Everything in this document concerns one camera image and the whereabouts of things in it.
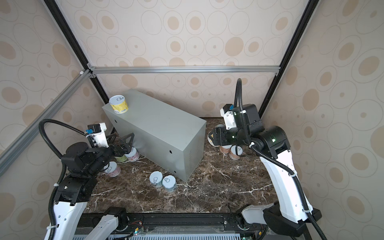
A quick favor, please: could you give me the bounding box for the black corner post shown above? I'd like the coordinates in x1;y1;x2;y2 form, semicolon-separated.
259;0;320;117
43;0;109;104

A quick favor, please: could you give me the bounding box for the black right corner post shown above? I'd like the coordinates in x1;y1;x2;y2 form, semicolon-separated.
259;0;320;117

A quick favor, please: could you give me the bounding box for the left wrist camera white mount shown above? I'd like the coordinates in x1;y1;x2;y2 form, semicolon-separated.
86;123;109;148

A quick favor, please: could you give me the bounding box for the blue label can right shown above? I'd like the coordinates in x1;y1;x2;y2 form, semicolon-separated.
162;175;177;192

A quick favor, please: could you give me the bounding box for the green can behind cabinet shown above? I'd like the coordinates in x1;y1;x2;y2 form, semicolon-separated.
115;155;128;163

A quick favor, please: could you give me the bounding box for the blue label can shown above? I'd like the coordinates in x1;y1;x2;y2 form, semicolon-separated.
149;171;163;188
162;175;177;192

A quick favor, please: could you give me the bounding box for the blue label can left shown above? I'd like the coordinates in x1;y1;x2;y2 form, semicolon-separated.
149;171;163;188

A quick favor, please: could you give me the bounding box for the horizontal aluminium back rail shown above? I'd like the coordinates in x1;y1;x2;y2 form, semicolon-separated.
91;66;280;74

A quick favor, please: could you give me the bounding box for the aluminium left side rail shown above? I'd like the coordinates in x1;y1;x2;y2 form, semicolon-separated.
0;69;91;177

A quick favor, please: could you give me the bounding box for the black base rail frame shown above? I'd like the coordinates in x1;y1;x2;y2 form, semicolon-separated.
71;211;313;240

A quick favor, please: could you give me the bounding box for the pink can behind cabinet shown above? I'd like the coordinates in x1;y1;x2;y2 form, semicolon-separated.
125;147;140;162

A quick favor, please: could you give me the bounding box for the grey metal cabinet box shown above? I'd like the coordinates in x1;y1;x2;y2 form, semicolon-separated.
103;89;207;182

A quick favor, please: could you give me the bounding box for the small yellow label can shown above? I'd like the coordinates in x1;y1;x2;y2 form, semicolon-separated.
207;129;220;147

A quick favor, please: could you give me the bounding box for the tall yellow label can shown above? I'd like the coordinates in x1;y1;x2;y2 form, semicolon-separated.
109;95;129;114

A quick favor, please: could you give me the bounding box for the pink label can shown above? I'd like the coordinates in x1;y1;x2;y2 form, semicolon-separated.
230;145;243;160
220;145;232;155

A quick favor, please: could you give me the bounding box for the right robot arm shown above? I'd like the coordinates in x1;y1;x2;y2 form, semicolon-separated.
207;79;327;240

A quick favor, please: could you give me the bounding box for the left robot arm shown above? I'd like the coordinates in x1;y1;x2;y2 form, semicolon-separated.
39;119;135;240

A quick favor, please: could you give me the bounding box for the black left corner post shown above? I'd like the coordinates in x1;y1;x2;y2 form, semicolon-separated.
43;0;109;104

